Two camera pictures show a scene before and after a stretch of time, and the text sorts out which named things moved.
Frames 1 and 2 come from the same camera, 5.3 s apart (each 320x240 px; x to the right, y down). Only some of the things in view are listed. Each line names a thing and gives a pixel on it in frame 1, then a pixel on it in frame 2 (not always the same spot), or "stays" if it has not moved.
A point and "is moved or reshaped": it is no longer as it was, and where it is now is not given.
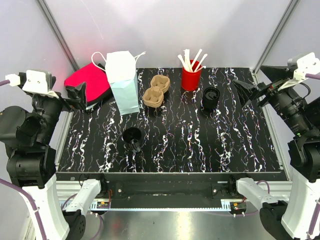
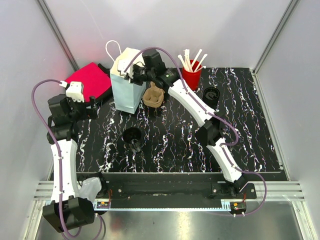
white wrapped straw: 197,56 stays
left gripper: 78,94 → 90,113
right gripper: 246,92 → 135,82
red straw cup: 191,81 stays
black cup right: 211,96 stays
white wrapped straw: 187,63 stays
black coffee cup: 131,136 stays
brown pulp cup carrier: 153,96 stays
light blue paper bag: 120,71 is moved or reshaped
